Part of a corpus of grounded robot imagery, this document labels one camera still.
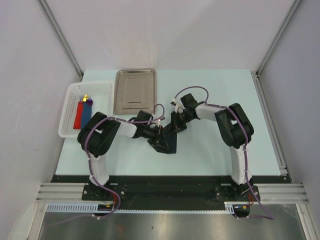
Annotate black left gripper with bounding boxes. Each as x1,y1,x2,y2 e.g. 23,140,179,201
141,125,169,150

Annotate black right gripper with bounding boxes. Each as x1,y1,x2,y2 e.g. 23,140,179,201
168,110,195,136

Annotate black paper napkin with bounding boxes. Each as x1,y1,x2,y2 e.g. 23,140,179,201
147,124,177,154

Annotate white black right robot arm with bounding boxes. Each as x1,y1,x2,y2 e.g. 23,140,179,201
165,93,254,201

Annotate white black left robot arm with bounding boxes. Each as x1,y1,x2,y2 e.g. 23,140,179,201
77,110,177,200

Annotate blue rolled napkin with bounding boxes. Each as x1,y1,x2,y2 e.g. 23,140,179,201
81,102,92,129

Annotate red rolled napkin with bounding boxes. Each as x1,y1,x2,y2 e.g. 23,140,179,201
73,101,83,130

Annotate stainless steel tray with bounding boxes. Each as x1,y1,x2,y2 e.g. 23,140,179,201
113,69,157,115

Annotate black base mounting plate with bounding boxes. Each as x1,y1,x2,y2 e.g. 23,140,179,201
50,174,293,218

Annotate white perforated plastic basket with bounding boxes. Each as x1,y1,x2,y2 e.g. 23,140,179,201
58,80,114,138

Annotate gold metal fork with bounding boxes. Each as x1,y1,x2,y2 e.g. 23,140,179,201
82,94,89,102

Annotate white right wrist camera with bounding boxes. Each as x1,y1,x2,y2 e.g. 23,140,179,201
170,98,185,113

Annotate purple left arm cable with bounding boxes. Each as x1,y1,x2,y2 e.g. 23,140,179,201
47,103,166,227

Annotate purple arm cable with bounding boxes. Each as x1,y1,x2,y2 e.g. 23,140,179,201
47,103,166,227
172,85,276,221

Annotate aluminium frame rail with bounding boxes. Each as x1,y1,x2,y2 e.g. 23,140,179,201
36,183,85,203

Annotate white slotted cable duct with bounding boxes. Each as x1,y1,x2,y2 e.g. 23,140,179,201
46,203,99,213

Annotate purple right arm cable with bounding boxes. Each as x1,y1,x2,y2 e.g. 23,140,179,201
172,85,276,221

